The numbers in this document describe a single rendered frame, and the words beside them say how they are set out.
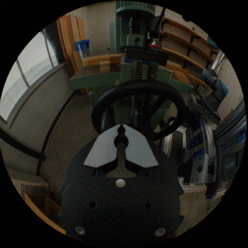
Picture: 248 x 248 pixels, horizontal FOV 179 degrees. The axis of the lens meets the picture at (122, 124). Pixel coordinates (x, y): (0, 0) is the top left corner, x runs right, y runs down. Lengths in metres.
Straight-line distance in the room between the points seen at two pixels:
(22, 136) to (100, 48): 2.87
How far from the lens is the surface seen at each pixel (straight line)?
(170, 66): 0.54
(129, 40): 0.42
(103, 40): 2.90
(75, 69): 1.78
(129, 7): 0.43
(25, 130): 1.44
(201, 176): 0.43
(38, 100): 1.51
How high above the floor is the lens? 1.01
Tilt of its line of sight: 58 degrees down
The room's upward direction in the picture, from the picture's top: 1 degrees clockwise
